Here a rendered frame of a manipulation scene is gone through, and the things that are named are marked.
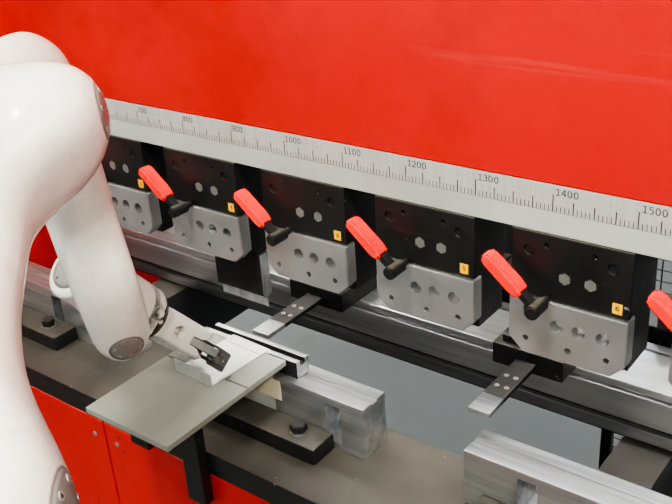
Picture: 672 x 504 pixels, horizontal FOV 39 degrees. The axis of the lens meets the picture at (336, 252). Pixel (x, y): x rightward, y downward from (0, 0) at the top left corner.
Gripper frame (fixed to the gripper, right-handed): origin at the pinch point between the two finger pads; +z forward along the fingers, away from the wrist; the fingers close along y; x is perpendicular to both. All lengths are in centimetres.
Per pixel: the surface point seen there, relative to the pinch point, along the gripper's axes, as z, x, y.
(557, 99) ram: -30, -37, -55
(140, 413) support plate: -6.9, 12.8, -0.5
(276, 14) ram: -36, -40, -16
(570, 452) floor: 162, -33, -1
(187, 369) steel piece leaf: -0.8, 3.6, 1.1
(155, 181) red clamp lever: -19.1, -18.9, 8.8
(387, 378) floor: 162, -33, 68
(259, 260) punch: -4.4, -16.1, -4.6
